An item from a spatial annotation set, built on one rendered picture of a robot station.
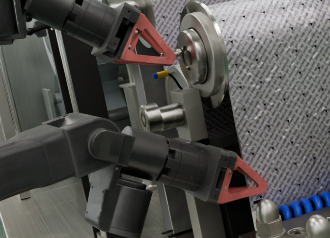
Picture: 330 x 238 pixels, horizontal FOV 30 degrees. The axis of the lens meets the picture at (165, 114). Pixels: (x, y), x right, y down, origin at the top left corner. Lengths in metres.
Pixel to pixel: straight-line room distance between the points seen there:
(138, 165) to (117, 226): 0.08
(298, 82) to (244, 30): 0.10
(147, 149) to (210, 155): 0.08
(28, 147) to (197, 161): 0.21
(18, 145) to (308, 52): 0.40
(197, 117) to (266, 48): 0.14
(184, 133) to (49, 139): 0.26
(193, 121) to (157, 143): 0.12
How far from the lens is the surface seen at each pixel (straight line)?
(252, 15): 0.81
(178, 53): 0.84
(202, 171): 0.75
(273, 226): 0.74
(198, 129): 0.85
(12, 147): 0.66
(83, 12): 0.79
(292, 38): 0.83
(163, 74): 0.88
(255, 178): 0.81
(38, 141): 0.66
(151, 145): 0.73
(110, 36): 0.77
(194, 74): 0.82
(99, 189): 0.73
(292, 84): 0.83
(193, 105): 0.85
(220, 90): 0.80
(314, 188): 0.86
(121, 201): 0.73
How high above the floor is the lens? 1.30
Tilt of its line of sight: 8 degrees down
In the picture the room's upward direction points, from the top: 12 degrees counter-clockwise
